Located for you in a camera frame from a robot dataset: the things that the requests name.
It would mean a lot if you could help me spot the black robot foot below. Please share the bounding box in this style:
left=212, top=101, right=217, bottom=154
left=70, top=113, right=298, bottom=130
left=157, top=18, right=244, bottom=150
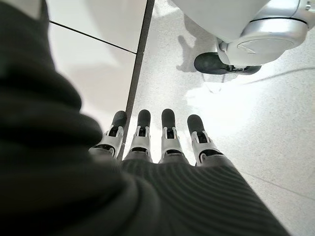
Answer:
left=193, top=52, right=262, bottom=75

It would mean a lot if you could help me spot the dark cabinet plinth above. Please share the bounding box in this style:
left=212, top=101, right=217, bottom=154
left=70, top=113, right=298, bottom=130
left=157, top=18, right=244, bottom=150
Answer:
left=118, top=0, right=156, bottom=160

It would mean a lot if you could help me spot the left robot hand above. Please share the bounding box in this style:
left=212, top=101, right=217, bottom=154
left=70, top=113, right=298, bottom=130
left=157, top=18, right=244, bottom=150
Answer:
left=0, top=0, right=291, bottom=236

